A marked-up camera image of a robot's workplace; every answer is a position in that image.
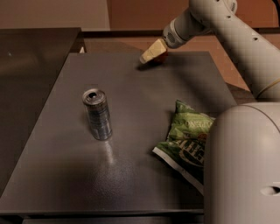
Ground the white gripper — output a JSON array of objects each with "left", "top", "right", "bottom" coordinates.
[{"left": 140, "top": 8, "right": 210, "bottom": 64}]

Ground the red apple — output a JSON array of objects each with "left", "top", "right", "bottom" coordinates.
[{"left": 151, "top": 52, "right": 168, "bottom": 65}]

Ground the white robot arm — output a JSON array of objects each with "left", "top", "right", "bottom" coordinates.
[{"left": 140, "top": 0, "right": 280, "bottom": 224}]

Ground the silver drink can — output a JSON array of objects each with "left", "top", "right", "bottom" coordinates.
[{"left": 82, "top": 88, "right": 112, "bottom": 141}]

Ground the green chip bag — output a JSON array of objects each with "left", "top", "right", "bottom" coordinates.
[{"left": 152, "top": 100, "right": 214, "bottom": 194}]

